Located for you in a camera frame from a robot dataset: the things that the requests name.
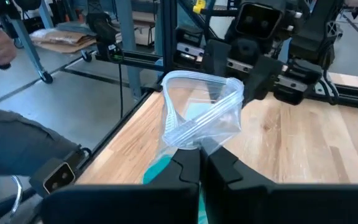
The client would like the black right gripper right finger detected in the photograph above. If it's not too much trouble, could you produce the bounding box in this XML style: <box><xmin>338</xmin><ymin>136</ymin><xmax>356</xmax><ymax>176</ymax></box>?
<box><xmin>201</xmin><ymin>146</ymin><xmax>358</xmax><ymax>224</ymax></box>

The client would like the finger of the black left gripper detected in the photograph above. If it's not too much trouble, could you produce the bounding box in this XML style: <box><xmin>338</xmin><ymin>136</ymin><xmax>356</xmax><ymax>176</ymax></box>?
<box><xmin>203</xmin><ymin>39</ymin><xmax>232</xmax><ymax>102</ymax></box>
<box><xmin>242</xmin><ymin>55</ymin><xmax>285</xmax><ymax>108</ymax></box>

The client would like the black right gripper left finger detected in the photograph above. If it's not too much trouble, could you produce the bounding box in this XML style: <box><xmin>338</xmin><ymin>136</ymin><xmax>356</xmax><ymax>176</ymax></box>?
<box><xmin>40</xmin><ymin>147</ymin><xmax>201</xmax><ymax>224</ymax></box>

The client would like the clear plastic zip bag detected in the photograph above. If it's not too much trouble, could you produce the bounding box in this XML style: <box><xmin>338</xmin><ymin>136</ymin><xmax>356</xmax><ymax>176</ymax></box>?
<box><xmin>147</xmin><ymin>69</ymin><xmax>246</xmax><ymax>175</ymax></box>

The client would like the yellow plastic clip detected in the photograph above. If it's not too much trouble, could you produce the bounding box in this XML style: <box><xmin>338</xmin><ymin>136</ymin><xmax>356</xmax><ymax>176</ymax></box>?
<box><xmin>192</xmin><ymin>0</ymin><xmax>207</xmax><ymax>15</ymax></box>

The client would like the flat brown cardboard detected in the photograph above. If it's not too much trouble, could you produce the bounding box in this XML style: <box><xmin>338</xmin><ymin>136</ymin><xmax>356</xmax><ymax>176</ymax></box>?
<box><xmin>29</xmin><ymin>27</ymin><xmax>97</xmax><ymax>55</ymax></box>

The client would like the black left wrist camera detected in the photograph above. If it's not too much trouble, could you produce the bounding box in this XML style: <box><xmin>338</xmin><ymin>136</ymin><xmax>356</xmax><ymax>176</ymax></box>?
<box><xmin>234</xmin><ymin>1</ymin><xmax>284</xmax><ymax>41</ymax></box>

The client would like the small black depth camera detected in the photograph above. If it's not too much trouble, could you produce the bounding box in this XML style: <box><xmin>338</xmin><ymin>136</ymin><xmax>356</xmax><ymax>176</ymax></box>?
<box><xmin>29</xmin><ymin>157</ymin><xmax>78</xmax><ymax>198</ymax></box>

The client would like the black aluminium table frame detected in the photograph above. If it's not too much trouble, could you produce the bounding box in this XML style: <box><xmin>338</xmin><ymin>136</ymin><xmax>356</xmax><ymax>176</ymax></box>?
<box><xmin>79</xmin><ymin>0</ymin><xmax>358</xmax><ymax>187</ymax></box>

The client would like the grey steel post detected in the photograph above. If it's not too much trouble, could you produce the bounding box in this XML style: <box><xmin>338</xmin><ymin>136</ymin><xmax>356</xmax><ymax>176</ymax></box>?
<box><xmin>114</xmin><ymin>0</ymin><xmax>144</xmax><ymax>99</ymax></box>

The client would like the thin black hanging cable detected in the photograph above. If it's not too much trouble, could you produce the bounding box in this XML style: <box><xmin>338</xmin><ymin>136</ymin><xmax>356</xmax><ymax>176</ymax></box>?
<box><xmin>117</xmin><ymin>60</ymin><xmax>125</xmax><ymax>119</ymax></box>

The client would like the chrome stool ring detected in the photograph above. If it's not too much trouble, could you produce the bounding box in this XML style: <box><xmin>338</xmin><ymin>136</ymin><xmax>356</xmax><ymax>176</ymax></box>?
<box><xmin>0</xmin><ymin>174</ymin><xmax>24</xmax><ymax>224</ymax></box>

